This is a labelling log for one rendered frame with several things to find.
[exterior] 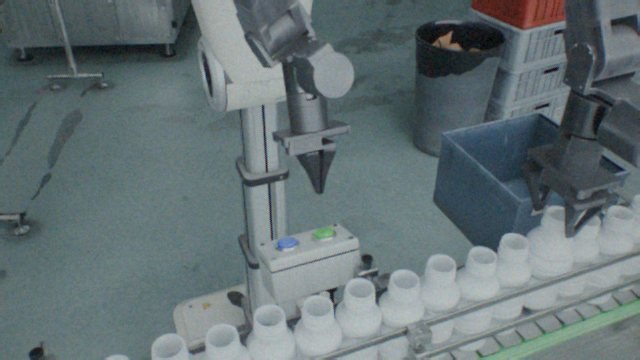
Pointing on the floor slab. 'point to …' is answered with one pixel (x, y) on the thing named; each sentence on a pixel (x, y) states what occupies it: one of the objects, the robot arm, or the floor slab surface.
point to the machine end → (92, 23)
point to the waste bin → (452, 79)
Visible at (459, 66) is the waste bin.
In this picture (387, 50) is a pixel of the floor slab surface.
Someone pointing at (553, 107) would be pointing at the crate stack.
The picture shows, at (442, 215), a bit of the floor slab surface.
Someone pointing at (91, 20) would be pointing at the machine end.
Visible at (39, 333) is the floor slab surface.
